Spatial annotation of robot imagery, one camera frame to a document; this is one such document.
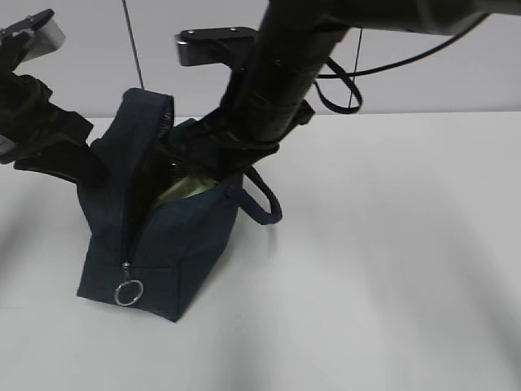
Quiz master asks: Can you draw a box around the green lidded glass container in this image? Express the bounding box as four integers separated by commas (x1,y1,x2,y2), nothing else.
156,174,217,204

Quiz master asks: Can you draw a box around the black cable loop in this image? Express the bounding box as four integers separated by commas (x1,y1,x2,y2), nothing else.
313,11,489,115

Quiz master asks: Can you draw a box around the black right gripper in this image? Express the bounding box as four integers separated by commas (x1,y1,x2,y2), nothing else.
160,97,317,180

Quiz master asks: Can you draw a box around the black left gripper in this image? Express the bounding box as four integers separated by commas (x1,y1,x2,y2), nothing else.
1,72,108,186

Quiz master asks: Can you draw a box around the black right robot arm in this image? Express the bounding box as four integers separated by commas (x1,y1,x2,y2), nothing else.
171,1,520,179

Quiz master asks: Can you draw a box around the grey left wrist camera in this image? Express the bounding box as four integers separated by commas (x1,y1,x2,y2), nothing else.
1,8,66,70

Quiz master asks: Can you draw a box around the dark blue fabric lunch bag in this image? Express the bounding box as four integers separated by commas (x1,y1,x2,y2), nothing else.
77,88,282,322

